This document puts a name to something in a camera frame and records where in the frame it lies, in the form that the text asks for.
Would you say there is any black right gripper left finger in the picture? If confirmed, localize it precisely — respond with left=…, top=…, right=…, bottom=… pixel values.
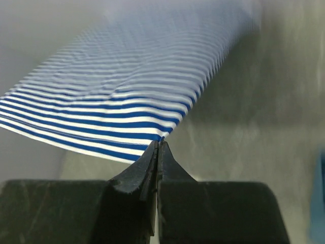
left=1, top=141, right=157, bottom=243

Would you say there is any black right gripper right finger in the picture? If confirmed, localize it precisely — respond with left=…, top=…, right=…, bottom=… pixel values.
left=157, top=141, right=289, bottom=243

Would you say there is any navy white striped tank top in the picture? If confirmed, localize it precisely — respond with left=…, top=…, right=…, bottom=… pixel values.
left=1, top=1, right=261, bottom=164

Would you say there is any teal tank top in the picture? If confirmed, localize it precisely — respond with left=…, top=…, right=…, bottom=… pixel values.
left=310, top=152, right=324, bottom=243

